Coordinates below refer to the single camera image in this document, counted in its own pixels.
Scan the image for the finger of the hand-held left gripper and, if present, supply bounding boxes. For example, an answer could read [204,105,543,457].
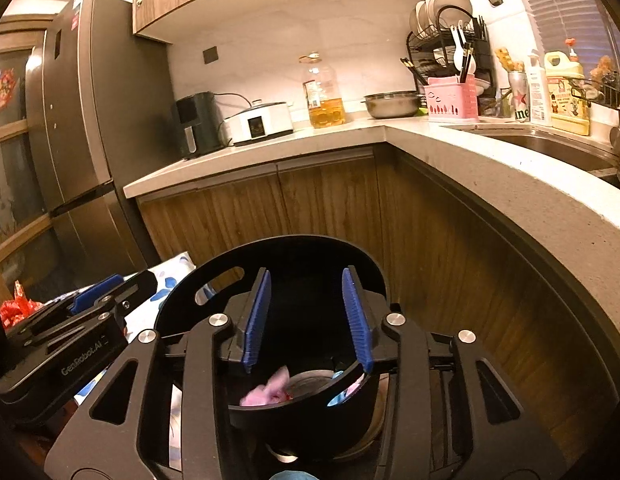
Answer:
[5,270,158,348]
[70,275,125,313]

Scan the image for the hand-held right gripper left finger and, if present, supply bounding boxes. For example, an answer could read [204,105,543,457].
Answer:
[44,266,273,480]

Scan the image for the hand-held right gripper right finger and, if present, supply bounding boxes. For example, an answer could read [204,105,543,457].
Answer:
[341,266,570,480]

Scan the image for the red printed snack bag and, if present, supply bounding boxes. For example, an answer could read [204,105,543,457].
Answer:
[0,282,47,332]

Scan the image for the pink plastic bag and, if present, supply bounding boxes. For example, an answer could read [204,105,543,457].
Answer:
[240,366,291,407]

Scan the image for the black trash bin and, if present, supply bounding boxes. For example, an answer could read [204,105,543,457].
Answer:
[155,234,391,461]

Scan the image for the blue floral white cloth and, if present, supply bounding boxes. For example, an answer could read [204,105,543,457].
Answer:
[45,252,211,406]

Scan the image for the wooden lower cabinets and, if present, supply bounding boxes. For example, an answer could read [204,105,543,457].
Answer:
[140,145,620,461]

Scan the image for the black air fryer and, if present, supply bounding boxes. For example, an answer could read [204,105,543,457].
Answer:
[172,91,228,160]

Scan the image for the dark steel refrigerator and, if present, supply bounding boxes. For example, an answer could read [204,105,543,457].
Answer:
[25,0,177,281]

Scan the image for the wooden glass-door cabinet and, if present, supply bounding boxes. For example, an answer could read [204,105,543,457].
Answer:
[0,15,56,311]

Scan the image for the white electric cooker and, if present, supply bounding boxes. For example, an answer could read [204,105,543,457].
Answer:
[222,100,295,147]

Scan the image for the pale stone countertop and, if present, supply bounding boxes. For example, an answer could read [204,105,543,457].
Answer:
[124,110,620,341]

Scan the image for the cooking oil bottle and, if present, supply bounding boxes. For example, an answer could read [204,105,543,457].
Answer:
[299,52,347,129]

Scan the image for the steel basin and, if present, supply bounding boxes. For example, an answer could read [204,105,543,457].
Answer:
[362,91,425,120]

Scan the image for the red round door sticker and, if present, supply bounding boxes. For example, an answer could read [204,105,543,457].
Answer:
[0,67,21,113]

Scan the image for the pink utensil holder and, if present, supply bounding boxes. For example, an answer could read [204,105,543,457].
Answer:
[423,74,479,122]

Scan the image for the steel kitchen sink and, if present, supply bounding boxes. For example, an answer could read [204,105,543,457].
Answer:
[494,127,620,173]

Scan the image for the silver drink can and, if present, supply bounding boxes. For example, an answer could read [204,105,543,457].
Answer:
[507,71,530,123]

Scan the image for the black dish rack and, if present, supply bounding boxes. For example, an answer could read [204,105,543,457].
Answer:
[402,0,490,111]

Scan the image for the white plastic ladle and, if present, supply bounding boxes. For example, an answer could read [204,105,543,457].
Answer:
[452,25,469,73]

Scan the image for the white pump bottle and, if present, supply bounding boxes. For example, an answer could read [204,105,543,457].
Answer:
[527,50,553,126]

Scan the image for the brown knobbly object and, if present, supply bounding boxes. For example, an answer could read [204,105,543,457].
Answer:
[494,49,523,73]

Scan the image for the yellow detergent bottle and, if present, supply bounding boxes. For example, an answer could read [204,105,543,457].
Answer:
[544,51,590,136]

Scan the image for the row of white dishes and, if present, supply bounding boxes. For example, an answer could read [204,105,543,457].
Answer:
[410,0,473,36]

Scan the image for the white window blind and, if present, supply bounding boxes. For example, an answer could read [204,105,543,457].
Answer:
[510,0,620,76]

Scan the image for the black power cable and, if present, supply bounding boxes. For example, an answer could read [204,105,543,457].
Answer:
[215,92,251,126]

